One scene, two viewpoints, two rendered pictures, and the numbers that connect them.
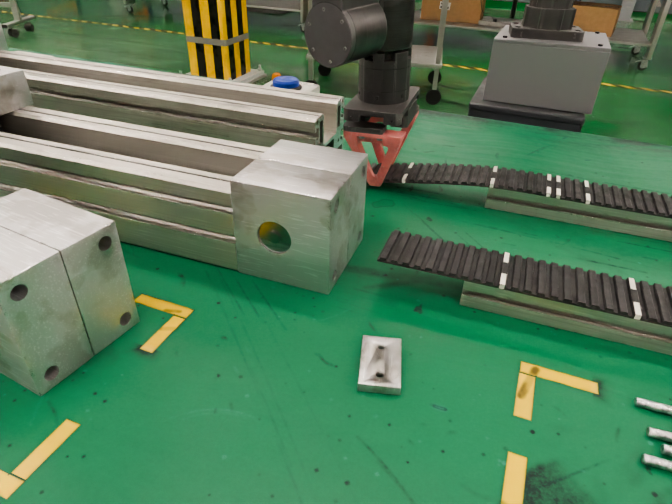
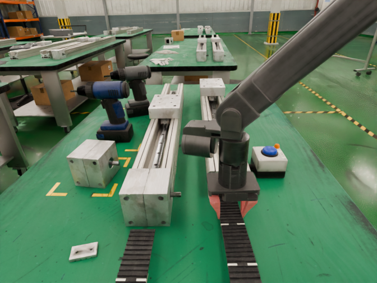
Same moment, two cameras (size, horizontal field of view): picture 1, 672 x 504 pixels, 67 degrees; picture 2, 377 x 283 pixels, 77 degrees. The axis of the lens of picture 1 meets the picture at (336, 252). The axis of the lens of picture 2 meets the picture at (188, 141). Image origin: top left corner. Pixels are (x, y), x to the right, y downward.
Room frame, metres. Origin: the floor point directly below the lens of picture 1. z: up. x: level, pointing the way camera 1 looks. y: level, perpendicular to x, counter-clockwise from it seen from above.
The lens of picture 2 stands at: (0.38, -0.39, 1.20)
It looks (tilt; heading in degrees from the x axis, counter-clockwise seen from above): 29 degrees down; 73
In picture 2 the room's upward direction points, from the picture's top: 2 degrees counter-clockwise
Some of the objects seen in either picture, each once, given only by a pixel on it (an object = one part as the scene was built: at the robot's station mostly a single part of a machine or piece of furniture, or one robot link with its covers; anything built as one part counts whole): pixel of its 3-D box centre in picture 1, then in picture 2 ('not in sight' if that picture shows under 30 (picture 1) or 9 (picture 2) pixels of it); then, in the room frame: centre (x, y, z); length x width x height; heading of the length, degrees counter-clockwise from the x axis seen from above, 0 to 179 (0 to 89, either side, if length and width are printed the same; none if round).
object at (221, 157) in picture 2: (383, 22); (230, 146); (0.57, -0.04, 0.97); 0.07 x 0.06 x 0.07; 142
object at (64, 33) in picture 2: not in sight; (70, 53); (-0.36, 5.35, 0.50); 1.03 x 0.55 x 1.01; 74
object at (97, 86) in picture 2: not in sight; (104, 112); (0.33, 0.46, 0.89); 0.20 x 0.08 x 0.22; 162
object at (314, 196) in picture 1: (308, 207); (153, 196); (0.42, 0.03, 0.83); 0.12 x 0.09 x 0.10; 161
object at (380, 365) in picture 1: (380, 363); (84, 251); (0.27, -0.04, 0.78); 0.05 x 0.03 x 0.01; 174
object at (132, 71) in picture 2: not in sight; (130, 91); (0.44, 0.67, 0.89); 0.20 x 0.08 x 0.22; 3
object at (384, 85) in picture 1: (384, 80); (232, 173); (0.58, -0.05, 0.91); 0.10 x 0.07 x 0.07; 162
